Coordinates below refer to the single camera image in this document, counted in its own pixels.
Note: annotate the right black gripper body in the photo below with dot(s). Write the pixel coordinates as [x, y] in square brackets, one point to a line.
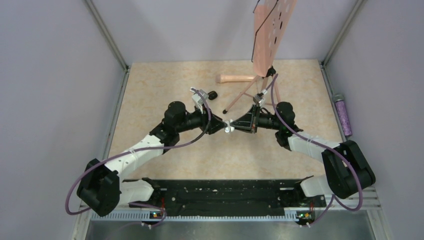
[268, 121]

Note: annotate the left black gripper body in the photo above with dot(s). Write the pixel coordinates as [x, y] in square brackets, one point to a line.
[193, 120]

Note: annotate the white earbud charging case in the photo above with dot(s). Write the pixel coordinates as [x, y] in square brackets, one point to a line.
[228, 127]

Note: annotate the black earbud charging case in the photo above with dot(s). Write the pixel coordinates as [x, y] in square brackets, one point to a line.
[212, 95]

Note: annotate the pink music stand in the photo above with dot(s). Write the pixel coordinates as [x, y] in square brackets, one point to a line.
[271, 18]

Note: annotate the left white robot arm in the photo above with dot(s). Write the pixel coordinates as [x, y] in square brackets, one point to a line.
[103, 186]

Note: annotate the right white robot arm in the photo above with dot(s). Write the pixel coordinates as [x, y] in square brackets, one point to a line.
[346, 168]

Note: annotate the purple glitter bottle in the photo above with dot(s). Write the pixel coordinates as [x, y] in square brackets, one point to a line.
[342, 113]

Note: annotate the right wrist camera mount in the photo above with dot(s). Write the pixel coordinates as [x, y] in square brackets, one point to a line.
[259, 99]

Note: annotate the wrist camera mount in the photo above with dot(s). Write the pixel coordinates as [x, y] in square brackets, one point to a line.
[259, 99]
[199, 97]

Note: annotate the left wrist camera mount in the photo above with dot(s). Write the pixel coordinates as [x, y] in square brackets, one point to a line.
[199, 97]

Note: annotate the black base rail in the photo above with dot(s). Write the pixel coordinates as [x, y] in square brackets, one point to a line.
[230, 198]

